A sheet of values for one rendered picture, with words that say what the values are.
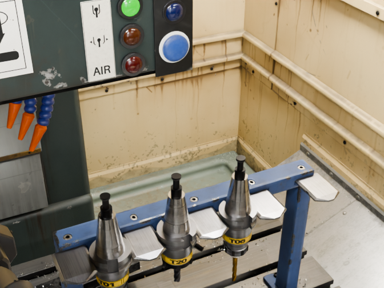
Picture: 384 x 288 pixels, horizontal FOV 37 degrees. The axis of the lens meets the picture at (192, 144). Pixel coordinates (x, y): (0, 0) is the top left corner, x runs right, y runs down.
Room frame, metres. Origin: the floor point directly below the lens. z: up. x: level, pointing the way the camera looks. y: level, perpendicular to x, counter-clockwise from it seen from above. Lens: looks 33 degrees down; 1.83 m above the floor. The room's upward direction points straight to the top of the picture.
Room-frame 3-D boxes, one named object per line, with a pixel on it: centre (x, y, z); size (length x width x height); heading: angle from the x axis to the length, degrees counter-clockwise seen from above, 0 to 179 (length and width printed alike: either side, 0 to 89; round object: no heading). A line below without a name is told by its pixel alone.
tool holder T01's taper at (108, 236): (0.64, 0.12, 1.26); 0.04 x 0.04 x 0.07
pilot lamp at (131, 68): (0.56, 0.06, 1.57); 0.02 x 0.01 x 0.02; 116
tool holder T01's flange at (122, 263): (0.64, 0.12, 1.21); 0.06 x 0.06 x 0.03
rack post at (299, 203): (0.85, -0.20, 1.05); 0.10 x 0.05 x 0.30; 26
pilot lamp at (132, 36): (0.56, 0.06, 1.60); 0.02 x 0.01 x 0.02; 116
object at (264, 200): (0.76, -0.13, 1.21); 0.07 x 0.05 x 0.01; 26
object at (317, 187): (0.80, -0.22, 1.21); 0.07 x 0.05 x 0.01; 26
